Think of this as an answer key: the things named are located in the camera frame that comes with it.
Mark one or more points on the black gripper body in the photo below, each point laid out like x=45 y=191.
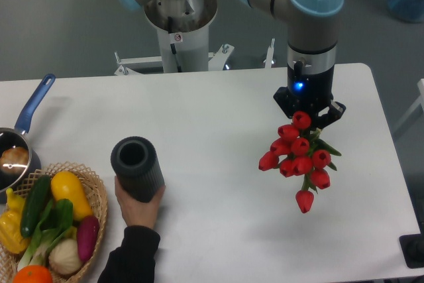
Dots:
x=314 y=91

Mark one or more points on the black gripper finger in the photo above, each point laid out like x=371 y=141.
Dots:
x=335 y=112
x=287 y=102

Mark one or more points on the red tulip bouquet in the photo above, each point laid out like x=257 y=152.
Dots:
x=300 y=151

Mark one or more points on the dark grey ribbed vase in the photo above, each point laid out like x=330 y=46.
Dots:
x=135 y=163

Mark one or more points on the black sleeved forearm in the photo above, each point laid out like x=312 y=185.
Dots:
x=134 y=260

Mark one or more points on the person's hand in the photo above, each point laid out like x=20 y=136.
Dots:
x=136 y=213

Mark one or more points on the black device at table edge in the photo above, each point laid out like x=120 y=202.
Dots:
x=412 y=249

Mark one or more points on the yellow squash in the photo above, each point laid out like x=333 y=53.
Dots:
x=66 y=185

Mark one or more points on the purple eggplant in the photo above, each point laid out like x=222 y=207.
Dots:
x=87 y=237

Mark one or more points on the green bok choy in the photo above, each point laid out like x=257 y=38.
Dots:
x=55 y=221

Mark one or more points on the green cucumber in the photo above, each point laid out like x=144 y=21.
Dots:
x=34 y=205

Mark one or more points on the white garlic bulb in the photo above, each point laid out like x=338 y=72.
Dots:
x=64 y=258

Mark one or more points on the browned bun in saucepan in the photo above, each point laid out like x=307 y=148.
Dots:
x=14 y=161

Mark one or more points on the yellow bell pepper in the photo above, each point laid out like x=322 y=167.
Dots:
x=11 y=237

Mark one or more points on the orange fruit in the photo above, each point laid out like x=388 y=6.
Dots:
x=33 y=274

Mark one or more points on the white furniture frame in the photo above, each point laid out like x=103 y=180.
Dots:
x=410 y=116

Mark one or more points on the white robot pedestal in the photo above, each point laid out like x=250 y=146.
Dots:
x=182 y=28

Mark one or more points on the blue handled saucepan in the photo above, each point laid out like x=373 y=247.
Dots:
x=17 y=136

